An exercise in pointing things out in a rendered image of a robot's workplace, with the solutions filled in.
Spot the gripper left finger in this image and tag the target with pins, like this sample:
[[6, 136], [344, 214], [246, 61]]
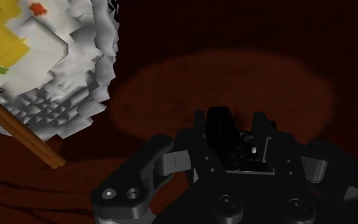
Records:
[[141, 173]]

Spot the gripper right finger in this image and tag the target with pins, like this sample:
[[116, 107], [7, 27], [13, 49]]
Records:
[[290, 158]]

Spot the brown wooden stick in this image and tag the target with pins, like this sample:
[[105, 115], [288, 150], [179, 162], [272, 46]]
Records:
[[20, 133]]

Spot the white jagged round object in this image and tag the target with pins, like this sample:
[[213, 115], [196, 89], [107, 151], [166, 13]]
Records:
[[57, 68]]

